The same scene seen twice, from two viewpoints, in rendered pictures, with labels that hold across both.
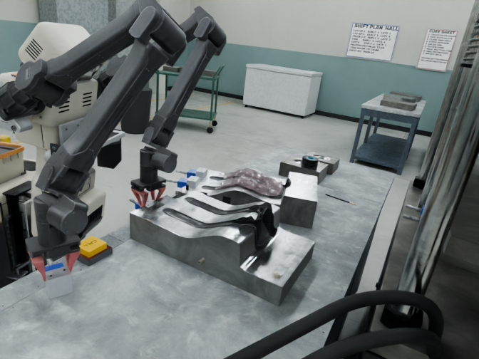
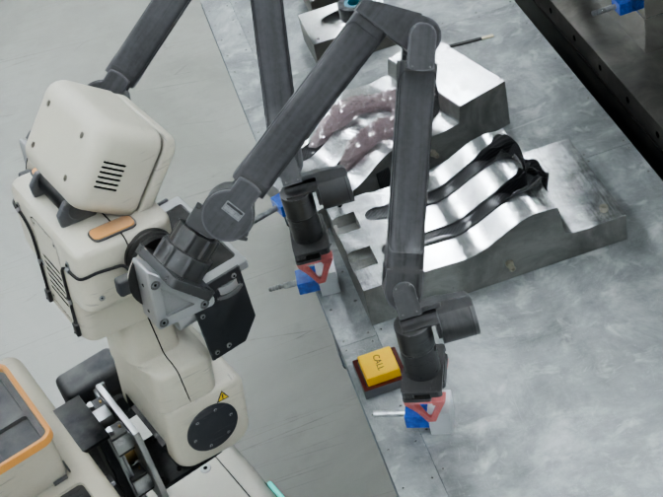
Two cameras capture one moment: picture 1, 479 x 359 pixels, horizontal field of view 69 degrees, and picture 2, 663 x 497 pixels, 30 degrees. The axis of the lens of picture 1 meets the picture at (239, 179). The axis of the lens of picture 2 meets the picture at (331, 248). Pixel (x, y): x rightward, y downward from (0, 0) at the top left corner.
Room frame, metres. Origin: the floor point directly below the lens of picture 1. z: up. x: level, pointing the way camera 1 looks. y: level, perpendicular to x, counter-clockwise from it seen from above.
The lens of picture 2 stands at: (-0.42, 1.20, 2.39)
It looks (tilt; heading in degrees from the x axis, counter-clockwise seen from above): 41 degrees down; 328
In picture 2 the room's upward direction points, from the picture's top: 15 degrees counter-clockwise
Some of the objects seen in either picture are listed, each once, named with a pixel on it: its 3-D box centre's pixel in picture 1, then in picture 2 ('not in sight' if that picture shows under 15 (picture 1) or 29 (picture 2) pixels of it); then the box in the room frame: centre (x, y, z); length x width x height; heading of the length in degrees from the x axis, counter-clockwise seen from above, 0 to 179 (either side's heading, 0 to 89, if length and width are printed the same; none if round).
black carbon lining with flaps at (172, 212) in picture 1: (222, 211); (459, 192); (0.93, 0.04, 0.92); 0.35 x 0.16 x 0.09; 63
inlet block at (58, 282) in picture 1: (53, 271); (412, 412); (0.69, 0.43, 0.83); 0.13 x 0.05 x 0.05; 40
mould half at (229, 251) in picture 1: (222, 229); (472, 213); (0.91, 0.03, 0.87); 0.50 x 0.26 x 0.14; 63
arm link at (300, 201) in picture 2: (150, 157); (301, 200); (1.06, 0.30, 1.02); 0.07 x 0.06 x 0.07; 58
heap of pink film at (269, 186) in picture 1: (251, 179); (372, 116); (1.27, -0.05, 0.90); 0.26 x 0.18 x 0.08; 81
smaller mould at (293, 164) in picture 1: (303, 169); (347, 29); (1.64, -0.31, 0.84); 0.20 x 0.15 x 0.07; 63
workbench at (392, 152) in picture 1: (391, 125); not in sight; (5.27, -2.19, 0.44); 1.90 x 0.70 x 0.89; 153
